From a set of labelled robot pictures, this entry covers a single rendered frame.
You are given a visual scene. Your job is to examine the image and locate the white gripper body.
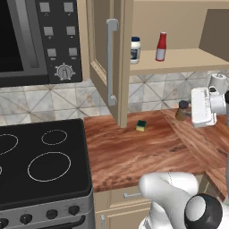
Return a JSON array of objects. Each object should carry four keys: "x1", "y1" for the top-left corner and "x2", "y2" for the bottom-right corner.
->
[{"x1": 190, "y1": 87, "x2": 218, "y2": 129}]

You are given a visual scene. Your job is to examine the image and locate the black stove knob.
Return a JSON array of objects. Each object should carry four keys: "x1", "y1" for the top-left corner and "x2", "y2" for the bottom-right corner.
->
[
  {"x1": 0, "y1": 217, "x2": 10, "y2": 229},
  {"x1": 19, "y1": 213, "x2": 33, "y2": 225},
  {"x1": 67, "y1": 205, "x2": 81, "y2": 216},
  {"x1": 46, "y1": 208, "x2": 59, "y2": 220}
]

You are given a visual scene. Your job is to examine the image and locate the red and white bottle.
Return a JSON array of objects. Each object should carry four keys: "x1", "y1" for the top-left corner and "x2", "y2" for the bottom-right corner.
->
[{"x1": 155, "y1": 31, "x2": 168, "y2": 63}]

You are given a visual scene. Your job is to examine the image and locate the beige drawer front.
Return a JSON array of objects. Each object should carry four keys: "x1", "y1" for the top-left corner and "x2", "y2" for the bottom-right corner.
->
[{"x1": 108, "y1": 184, "x2": 151, "y2": 209}]

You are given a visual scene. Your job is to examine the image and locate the grey cabinet door handle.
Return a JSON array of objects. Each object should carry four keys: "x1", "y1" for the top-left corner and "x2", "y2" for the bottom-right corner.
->
[{"x1": 106, "y1": 18, "x2": 120, "y2": 107}]

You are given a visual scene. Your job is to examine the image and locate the black microwave oven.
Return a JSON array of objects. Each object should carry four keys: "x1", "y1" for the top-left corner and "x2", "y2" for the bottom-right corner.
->
[{"x1": 0, "y1": 0, "x2": 83, "y2": 89}]

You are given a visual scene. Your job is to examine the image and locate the beige base cupboard door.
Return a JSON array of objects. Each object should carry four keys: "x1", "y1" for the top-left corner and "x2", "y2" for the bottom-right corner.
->
[{"x1": 95, "y1": 205, "x2": 154, "y2": 229}]

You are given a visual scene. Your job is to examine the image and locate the beige wall cabinet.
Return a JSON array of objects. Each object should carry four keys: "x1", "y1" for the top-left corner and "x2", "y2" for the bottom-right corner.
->
[{"x1": 129, "y1": 0, "x2": 229, "y2": 77}]

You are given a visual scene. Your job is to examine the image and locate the white jar with blue lid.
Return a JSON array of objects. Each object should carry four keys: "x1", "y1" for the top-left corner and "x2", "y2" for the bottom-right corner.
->
[{"x1": 130, "y1": 36, "x2": 141, "y2": 65}]

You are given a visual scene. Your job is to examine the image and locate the beige cabinet door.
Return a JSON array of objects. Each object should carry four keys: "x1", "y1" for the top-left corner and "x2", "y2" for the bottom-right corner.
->
[{"x1": 86, "y1": 0, "x2": 134, "y2": 129}]

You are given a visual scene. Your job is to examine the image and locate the brown shaker with dark cap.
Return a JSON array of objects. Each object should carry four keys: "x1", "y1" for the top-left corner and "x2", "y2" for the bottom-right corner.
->
[{"x1": 174, "y1": 99, "x2": 191, "y2": 122}]

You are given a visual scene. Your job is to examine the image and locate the black glass hob stove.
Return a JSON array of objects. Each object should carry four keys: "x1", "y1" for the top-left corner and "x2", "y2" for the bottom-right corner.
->
[{"x1": 0, "y1": 118, "x2": 97, "y2": 229}]

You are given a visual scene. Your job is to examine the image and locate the grey drawer handle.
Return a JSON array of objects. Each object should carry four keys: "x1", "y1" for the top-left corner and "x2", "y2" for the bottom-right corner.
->
[{"x1": 123, "y1": 191, "x2": 143, "y2": 199}]

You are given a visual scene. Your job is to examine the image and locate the white paper towel roll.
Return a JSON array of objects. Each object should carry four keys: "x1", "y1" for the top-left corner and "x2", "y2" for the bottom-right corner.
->
[{"x1": 208, "y1": 72, "x2": 229, "y2": 94}]

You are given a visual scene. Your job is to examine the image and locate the green and yellow sponge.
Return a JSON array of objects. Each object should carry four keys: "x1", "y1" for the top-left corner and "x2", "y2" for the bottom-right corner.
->
[{"x1": 135, "y1": 119, "x2": 148, "y2": 132}]

